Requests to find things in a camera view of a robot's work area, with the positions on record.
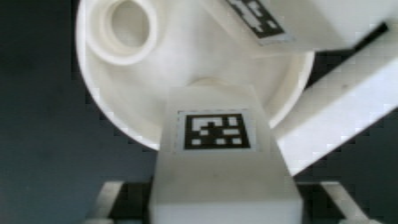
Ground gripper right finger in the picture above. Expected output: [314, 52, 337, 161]
[298, 181, 373, 224]

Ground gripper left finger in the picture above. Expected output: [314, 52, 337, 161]
[81, 181, 150, 224]

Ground white stool leg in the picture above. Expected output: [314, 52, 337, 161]
[200, 0, 398, 58]
[149, 78, 303, 224]

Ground white right barrier rail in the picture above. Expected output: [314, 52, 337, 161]
[275, 20, 398, 175]

